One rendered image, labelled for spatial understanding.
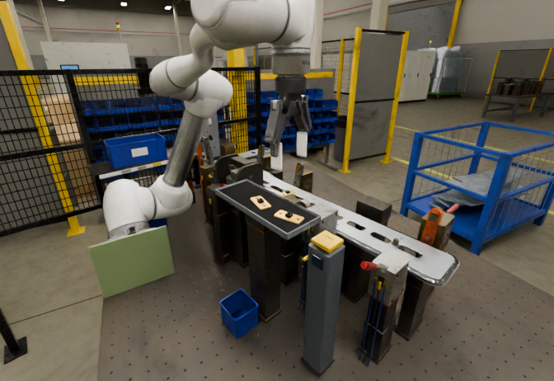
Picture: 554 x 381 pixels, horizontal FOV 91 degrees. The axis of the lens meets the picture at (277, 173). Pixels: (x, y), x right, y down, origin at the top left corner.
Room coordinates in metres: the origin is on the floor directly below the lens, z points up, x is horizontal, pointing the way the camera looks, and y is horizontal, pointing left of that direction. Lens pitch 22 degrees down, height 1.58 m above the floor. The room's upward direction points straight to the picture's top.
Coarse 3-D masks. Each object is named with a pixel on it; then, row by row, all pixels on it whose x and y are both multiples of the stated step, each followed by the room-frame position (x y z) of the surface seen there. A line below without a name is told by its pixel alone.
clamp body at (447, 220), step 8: (424, 216) 0.86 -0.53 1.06; (448, 216) 0.86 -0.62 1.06; (424, 224) 0.84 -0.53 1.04; (440, 224) 0.81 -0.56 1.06; (448, 224) 0.82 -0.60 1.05; (440, 232) 0.80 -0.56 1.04; (448, 232) 0.84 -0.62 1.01; (440, 240) 0.80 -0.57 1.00; (440, 248) 0.81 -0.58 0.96; (416, 256) 0.85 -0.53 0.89; (432, 288) 0.84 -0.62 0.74
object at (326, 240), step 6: (318, 234) 0.60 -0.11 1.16; (324, 234) 0.60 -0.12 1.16; (330, 234) 0.60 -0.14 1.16; (312, 240) 0.58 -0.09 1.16; (318, 240) 0.58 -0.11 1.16; (324, 240) 0.58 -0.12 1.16; (330, 240) 0.58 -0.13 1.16; (336, 240) 0.58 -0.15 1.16; (342, 240) 0.58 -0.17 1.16; (318, 246) 0.57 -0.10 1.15; (324, 246) 0.56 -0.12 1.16; (330, 246) 0.56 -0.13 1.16; (336, 246) 0.56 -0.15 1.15
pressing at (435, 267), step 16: (272, 176) 1.38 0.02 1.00; (304, 192) 1.18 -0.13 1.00; (336, 208) 1.03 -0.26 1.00; (368, 224) 0.90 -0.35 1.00; (352, 240) 0.80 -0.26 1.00; (368, 240) 0.80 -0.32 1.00; (400, 240) 0.80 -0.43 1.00; (416, 240) 0.80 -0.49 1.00; (432, 256) 0.71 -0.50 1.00; (448, 256) 0.71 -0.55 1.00; (416, 272) 0.64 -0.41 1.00; (432, 272) 0.64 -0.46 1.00; (448, 272) 0.64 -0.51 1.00
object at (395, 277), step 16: (384, 256) 0.64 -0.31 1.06; (400, 256) 0.64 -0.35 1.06; (400, 272) 0.59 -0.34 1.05; (384, 288) 0.58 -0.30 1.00; (400, 288) 0.61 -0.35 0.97; (384, 304) 0.58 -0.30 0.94; (368, 320) 0.60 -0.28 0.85; (384, 320) 0.58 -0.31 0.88; (368, 336) 0.61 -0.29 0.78; (384, 336) 0.58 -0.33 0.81; (368, 352) 0.60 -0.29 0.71; (384, 352) 0.60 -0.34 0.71
